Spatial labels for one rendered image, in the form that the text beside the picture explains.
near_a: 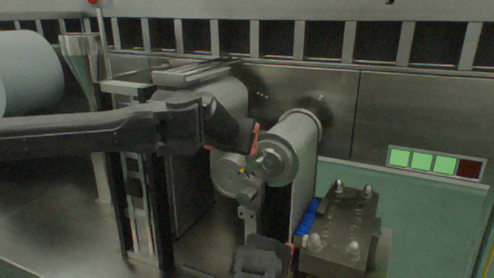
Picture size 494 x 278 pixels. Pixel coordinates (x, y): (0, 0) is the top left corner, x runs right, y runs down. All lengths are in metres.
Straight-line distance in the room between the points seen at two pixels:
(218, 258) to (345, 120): 0.59
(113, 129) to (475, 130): 0.94
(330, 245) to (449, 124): 0.48
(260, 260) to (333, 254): 0.36
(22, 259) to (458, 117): 1.34
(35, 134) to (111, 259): 0.71
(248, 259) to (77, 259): 0.71
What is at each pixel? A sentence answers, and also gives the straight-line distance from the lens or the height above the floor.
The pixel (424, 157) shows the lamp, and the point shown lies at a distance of 1.13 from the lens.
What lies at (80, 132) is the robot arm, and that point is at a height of 1.46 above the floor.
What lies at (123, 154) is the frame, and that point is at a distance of 0.95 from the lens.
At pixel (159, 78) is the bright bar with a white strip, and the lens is 0.92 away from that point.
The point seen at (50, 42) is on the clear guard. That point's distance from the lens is 1.54.
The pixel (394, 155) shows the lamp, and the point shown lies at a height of 1.19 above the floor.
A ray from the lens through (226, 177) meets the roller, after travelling 0.94.
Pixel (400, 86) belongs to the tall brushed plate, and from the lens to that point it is 1.07.
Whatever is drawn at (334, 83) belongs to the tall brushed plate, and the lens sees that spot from 1.09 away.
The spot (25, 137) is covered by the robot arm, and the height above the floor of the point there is 1.46.
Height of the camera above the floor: 1.61
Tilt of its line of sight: 22 degrees down
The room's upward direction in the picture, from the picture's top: straight up
